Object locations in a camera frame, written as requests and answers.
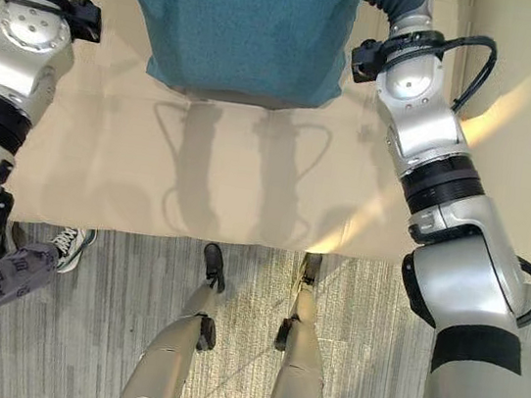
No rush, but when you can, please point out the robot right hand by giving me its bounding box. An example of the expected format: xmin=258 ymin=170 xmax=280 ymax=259
xmin=314 ymin=0 xmax=439 ymax=39

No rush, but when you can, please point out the person's white shoe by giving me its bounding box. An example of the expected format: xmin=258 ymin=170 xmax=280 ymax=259
xmin=45 ymin=222 xmax=99 ymax=278

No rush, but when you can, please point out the dark robot left foot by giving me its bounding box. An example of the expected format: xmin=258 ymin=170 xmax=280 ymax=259
xmin=196 ymin=241 xmax=231 ymax=294

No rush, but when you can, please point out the person's leg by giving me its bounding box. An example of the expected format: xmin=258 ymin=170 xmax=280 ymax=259
xmin=0 ymin=234 xmax=65 ymax=341

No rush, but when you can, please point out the silver robot right leg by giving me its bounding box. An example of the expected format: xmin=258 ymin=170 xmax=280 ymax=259
xmin=264 ymin=273 xmax=345 ymax=398

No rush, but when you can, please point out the silver robot leg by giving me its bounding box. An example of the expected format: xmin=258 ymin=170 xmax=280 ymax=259
xmin=264 ymin=273 xmax=345 ymax=398
xmin=115 ymin=267 xmax=226 ymax=398

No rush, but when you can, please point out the silver robot left leg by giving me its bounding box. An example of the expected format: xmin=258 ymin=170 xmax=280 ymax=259
xmin=115 ymin=267 xmax=226 ymax=398

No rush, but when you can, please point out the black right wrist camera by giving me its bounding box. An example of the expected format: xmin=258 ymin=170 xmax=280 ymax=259
xmin=348 ymin=35 xmax=388 ymax=86

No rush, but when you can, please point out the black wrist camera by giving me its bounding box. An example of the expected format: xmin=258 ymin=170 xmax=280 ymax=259
xmin=348 ymin=35 xmax=388 ymax=86
xmin=63 ymin=0 xmax=108 ymax=44

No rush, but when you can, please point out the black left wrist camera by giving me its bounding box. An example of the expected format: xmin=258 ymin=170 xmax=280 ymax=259
xmin=63 ymin=0 xmax=108 ymax=44

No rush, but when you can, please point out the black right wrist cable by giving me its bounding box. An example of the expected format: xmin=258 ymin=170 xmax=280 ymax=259
xmin=433 ymin=29 xmax=500 ymax=118

